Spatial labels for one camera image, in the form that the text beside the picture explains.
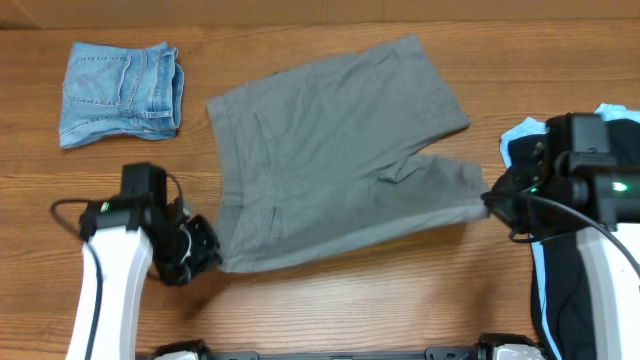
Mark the grey cotton shorts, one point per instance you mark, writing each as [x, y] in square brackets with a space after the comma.
[329, 157]

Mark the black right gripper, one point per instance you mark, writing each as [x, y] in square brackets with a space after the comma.
[504, 210]

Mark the folded blue denim shorts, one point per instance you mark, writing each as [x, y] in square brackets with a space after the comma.
[112, 91]

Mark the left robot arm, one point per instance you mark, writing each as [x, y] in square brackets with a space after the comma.
[123, 237]

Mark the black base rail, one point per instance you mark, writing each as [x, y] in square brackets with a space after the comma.
[197, 350]

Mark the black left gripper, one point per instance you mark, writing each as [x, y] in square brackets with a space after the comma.
[206, 256]

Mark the black t-shirt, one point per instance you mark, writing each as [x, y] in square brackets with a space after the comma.
[560, 300]

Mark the light blue t-shirt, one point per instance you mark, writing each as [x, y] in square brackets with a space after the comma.
[525, 130]

